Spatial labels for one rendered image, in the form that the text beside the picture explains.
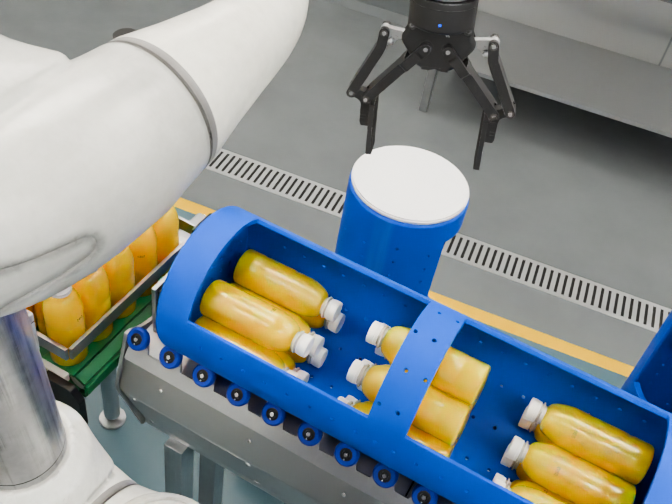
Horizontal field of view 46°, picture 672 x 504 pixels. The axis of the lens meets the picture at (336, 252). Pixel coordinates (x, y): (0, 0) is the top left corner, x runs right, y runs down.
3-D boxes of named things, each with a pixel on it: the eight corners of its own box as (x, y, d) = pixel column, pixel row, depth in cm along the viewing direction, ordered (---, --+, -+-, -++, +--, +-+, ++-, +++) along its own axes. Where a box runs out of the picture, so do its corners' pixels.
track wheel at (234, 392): (251, 389, 142) (255, 387, 144) (230, 378, 143) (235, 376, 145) (241, 411, 142) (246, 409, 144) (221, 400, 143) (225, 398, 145)
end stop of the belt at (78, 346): (72, 360, 145) (71, 350, 143) (69, 358, 146) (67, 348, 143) (200, 239, 172) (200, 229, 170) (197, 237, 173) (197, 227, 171)
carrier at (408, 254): (330, 455, 230) (414, 426, 241) (384, 237, 170) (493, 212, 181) (292, 379, 247) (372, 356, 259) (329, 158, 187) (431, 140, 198)
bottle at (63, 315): (42, 359, 150) (29, 293, 138) (64, 333, 155) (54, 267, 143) (74, 372, 149) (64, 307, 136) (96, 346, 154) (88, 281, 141)
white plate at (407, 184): (386, 232, 169) (385, 236, 170) (492, 208, 180) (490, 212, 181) (332, 155, 186) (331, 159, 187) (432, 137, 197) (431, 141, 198)
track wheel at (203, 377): (216, 370, 144) (221, 369, 145) (196, 359, 145) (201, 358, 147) (207, 392, 144) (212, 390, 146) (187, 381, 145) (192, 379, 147)
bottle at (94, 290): (117, 337, 157) (112, 272, 144) (81, 346, 154) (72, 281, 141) (108, 311, 161) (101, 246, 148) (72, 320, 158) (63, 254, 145)
